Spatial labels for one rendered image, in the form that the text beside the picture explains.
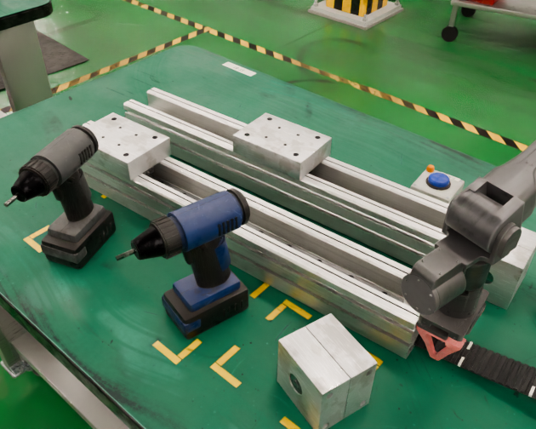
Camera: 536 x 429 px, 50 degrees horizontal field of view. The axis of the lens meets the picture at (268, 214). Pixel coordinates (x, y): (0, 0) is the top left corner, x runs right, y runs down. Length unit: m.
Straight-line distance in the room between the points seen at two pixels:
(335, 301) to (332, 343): 0.13
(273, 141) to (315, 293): 0.33
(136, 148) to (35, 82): 1.35
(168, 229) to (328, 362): 0.27
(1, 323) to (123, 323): 0.78
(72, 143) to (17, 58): 1.40
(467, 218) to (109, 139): 0.69
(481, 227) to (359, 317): 0.27
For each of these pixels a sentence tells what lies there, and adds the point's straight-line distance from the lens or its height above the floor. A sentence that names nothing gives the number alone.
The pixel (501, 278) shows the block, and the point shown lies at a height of 0.84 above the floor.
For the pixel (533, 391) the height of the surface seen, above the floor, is 0.81.
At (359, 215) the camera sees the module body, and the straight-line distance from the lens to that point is 1.05.
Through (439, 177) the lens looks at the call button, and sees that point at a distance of 1.16.
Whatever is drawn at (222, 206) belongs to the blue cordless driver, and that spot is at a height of 0.99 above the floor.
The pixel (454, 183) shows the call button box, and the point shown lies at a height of 0.84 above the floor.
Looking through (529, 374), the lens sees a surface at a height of 0.81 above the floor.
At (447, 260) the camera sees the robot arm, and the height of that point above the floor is 1.01.
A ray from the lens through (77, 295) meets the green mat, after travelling 1.02.
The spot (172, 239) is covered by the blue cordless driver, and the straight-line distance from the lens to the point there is 0.78.
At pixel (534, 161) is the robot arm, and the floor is 1.09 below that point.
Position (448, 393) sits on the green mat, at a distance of 0.90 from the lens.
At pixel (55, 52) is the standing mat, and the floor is 0.02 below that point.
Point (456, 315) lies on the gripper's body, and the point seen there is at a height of 0.89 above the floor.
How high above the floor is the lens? 1.50
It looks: 40 degrees down
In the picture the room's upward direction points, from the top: 1 degrees clockwise
